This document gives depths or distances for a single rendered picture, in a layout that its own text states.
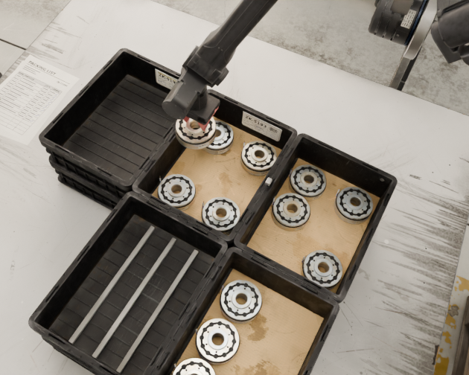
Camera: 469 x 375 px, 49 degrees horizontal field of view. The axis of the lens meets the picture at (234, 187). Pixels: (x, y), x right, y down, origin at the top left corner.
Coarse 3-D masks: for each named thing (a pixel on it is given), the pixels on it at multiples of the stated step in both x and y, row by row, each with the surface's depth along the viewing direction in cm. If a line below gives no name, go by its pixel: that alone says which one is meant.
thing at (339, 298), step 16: (320, 144) 143; (288, 160) 140; (352, 160) 141; (272, 176) 137; (384, 176) 140; (256, 208) 132; (384, 208) 135; (368, 240) 130; (256, 256) 126; (288, 272) 124; (352, 272) 127
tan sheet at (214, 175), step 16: (240, 144) 154; (192, 160) 150; (208, 160) 150; (224, 160) 151; (192, 176) 147; (208, 176) 147; (224, 176) 148; (240, 176) 148; (256, 176) 149; (176, 192) 144; (208, 192) 145; (224, 192) 145; (240, 192) 146; (192, 208) 142; (240, 208) 143
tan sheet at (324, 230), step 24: (288, 192) 147; (336, 192) 148; (264, 216) 142; (312, 216) 143; (336, 216) 144; (264, 240) 139; (288, 240) 139; (312, 240) 140; (336, 240) 140; (288, 264) 136; (336, 288) 133
